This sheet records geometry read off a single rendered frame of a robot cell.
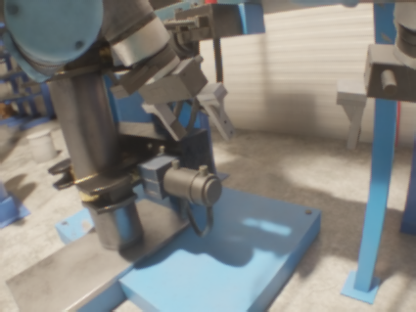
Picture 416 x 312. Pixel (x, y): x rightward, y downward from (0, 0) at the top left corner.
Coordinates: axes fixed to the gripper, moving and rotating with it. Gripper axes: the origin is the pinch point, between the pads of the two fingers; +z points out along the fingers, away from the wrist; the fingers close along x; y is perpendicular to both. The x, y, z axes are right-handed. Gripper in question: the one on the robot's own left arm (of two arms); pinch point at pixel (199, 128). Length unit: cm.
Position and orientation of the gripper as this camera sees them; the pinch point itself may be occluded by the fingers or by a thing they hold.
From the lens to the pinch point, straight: 55.5
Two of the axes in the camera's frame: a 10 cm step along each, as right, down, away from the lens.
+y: 5.1, -7.1, 4.9
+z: 4.7, 7.1, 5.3
